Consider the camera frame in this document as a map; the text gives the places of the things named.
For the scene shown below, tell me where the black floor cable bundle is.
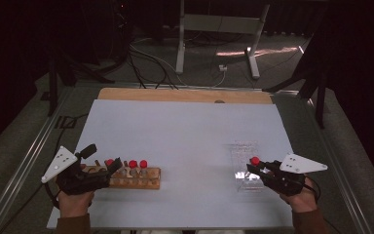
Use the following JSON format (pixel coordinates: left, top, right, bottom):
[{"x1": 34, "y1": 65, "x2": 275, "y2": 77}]
[{"x1": 128, "y1": 42, "x2": 179, "y2": 91}]

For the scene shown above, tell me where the person's right hand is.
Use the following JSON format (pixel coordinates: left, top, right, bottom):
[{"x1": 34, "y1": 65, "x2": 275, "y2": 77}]
[{"x1": 280, "y1": 177, "x2": 318, "y2": 214}]

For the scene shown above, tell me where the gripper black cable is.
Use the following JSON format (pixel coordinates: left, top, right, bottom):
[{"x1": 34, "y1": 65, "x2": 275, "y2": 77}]
[
  {"x1": 43, "y1": 183, "x2": 61, "y2": 209},
  {"x1": 305, "y1": 176, "x2": 342, "y2": 234}
]

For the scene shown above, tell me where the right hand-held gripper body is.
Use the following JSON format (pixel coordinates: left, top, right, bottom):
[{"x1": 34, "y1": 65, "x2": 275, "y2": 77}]
[{"x1": 262, "y1": 153, "x2": 328, "y2": 196}]

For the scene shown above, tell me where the black curtain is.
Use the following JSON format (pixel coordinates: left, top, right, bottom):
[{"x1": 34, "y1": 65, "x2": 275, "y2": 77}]
[{"x1": 0, "y1": 0, "x2": 374, "y2": 37}]

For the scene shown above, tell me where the long black floor cable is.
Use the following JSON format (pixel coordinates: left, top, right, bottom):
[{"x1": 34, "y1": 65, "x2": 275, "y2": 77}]
[{"x1": 0, "y1": 112, "x2": 91, "y2": 234}]

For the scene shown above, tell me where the white plug with cable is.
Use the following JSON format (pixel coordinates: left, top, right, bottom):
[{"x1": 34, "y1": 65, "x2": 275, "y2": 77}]
[{"x1": 211, "y1": 63, "x2": 228, "y2": 89}]

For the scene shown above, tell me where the person's left hand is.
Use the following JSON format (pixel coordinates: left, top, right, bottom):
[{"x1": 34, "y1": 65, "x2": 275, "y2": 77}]
[{"x1": 57, "y1": 190, "x2": 95, "y2": 218}]

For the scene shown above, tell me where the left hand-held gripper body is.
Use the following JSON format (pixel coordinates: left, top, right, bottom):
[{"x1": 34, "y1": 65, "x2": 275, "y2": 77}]
[{"x1": 41, "y1": 145, "x2": 111, "y2": 196}]

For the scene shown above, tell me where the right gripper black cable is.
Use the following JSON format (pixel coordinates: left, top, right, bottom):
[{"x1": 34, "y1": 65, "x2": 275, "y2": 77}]
[{"x1": 305, "y1": 176, "x2": 342, "y2": 234}]

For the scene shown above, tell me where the clear plastic tray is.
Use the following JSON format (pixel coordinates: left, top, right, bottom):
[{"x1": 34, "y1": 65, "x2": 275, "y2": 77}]
[{"x1": 228, "y1": 139, "x2": 274, "y2": 193}]

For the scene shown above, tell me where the white table mat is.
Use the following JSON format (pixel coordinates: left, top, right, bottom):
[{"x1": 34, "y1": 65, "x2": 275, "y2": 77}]
[{"x1": 47, "y1": 98, "x2": 300, "y2": 230}]

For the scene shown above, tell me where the wooden test tube rack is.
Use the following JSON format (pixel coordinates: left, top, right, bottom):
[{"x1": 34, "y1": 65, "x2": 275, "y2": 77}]
[{"x1": 81, "y1": 159, "x2": 162, "y2": 190}]

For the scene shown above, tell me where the black metal stand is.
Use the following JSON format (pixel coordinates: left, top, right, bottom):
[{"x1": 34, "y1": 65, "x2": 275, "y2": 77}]
[
  {"x1": 47, "y1": 48, "x2": 116, "y2": 117},
  {"x1": 262, "y1": 30, "x2": 327, "y2": 130}
]

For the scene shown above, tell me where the white height-adjustable desk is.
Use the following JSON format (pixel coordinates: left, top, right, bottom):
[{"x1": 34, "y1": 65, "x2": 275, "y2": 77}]
[{"x1": 174, "y1": 0, "x2": 271, "y2": 80}]

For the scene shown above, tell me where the metal floor rail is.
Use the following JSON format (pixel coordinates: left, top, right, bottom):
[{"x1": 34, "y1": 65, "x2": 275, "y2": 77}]
[
  {"x1": 305, "y1": 97, "x2": 371, "y2": 234},
  {"x1": 0, "y1": 86, "x2": 74, "y2": 234}
]

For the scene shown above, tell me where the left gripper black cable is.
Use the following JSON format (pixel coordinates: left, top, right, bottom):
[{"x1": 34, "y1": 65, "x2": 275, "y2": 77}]
[{"x1": 43, "y1": 183, "x2": 61, "y2": 209}]

